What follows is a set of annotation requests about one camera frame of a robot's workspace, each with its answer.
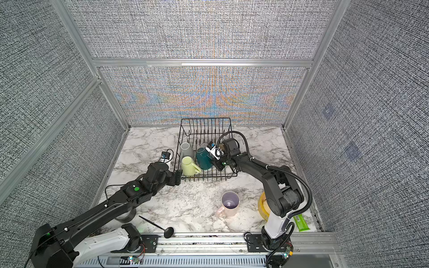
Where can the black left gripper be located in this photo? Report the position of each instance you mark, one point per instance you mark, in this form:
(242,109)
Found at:
(175,181)

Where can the dark green mug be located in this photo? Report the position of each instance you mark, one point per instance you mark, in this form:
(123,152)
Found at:
(203,158)

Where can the light green mug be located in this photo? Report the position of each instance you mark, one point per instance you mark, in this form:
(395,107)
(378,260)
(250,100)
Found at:
(189,168)

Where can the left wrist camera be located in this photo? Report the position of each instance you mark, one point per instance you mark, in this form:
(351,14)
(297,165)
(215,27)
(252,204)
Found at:
(166,157)

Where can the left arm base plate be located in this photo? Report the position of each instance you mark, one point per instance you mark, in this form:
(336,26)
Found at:
(144,243)

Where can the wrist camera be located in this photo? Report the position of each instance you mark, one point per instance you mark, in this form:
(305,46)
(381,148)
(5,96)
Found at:
(213,150)
(166,157)

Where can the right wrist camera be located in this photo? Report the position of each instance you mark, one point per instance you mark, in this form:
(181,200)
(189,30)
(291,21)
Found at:
(213,150)

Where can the white ceramic mug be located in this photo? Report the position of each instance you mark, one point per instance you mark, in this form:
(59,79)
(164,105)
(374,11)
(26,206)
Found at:
(187,150)

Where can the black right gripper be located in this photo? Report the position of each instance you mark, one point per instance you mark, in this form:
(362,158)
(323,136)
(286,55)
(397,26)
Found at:
(216,162)

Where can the aluminium front rail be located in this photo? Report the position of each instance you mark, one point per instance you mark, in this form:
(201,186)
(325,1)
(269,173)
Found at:
(227,250)

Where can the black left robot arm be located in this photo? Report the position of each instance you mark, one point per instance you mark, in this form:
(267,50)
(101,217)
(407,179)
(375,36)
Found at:
(70,243)

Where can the pink purple mug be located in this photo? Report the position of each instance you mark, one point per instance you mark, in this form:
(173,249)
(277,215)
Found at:
(229,205)

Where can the yellow bowl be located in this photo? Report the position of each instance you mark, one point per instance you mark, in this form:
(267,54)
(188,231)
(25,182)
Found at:
(263,207)

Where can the green snack packet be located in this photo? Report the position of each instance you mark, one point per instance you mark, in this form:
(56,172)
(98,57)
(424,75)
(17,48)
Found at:
(301,223)

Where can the black ladle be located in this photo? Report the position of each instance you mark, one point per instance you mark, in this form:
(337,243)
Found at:
(167,232)

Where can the black wire dish rack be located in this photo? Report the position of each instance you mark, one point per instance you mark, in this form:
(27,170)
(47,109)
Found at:
(198,132)

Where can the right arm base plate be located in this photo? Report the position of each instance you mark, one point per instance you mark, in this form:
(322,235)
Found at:
(257,242)

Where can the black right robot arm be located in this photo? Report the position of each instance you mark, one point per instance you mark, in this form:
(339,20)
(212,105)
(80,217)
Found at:
(287,194)

